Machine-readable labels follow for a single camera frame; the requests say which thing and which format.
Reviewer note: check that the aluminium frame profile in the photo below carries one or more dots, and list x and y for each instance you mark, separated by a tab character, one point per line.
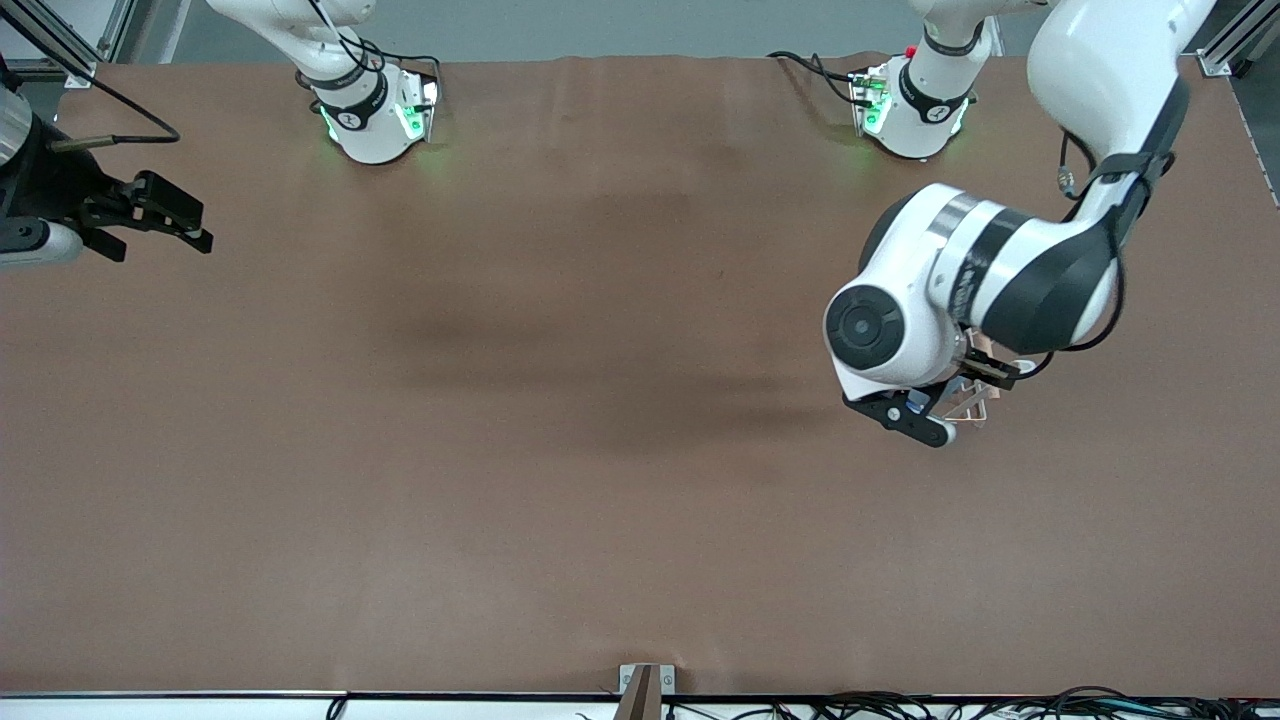
1225	55
75	65

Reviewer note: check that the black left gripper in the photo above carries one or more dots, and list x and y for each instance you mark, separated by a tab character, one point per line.
993	371

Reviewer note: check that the brown table cover mat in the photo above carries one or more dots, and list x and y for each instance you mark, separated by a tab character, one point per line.
640	500

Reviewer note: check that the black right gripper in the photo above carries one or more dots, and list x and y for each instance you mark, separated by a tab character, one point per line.
58	188

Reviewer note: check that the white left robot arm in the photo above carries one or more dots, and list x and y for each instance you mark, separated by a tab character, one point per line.
1000	270

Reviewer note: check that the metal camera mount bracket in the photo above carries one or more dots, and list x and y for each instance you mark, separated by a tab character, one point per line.
645	690

